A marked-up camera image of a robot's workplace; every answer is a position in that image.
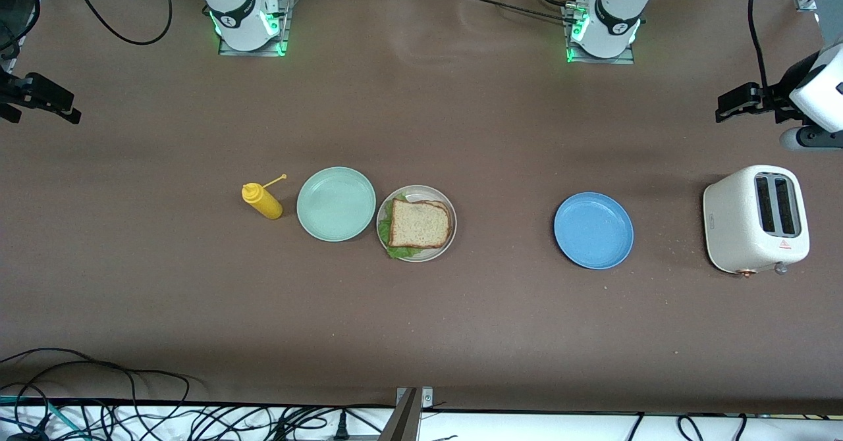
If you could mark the black power plug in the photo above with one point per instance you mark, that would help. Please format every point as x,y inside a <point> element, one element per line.
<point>341,428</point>

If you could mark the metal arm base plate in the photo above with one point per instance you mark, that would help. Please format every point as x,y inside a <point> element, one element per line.
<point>625,61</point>
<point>286,33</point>

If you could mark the brown bread slice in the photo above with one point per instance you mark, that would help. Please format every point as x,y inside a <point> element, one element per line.
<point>418,224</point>

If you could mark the blue plate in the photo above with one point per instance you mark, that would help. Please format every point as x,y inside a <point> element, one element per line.
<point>593,230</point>

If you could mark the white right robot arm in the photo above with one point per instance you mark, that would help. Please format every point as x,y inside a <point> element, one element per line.
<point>240,13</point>

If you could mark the grey metal post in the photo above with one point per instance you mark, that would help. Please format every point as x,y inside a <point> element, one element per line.
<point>403,421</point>

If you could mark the green lettuce leaf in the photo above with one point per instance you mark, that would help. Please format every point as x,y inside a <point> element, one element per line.
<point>395,253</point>

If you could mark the mint green plate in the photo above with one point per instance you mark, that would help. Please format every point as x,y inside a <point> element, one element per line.
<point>336,204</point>

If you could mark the beige plate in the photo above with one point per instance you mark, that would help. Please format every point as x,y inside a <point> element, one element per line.
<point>421,191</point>

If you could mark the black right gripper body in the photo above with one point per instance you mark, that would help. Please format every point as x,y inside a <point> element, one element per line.
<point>9,92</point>

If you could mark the white toaster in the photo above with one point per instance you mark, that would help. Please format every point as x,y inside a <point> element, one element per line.
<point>731,230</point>

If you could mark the yellow squeeze bottle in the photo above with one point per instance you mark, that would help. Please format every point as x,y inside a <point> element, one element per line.
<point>263,204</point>

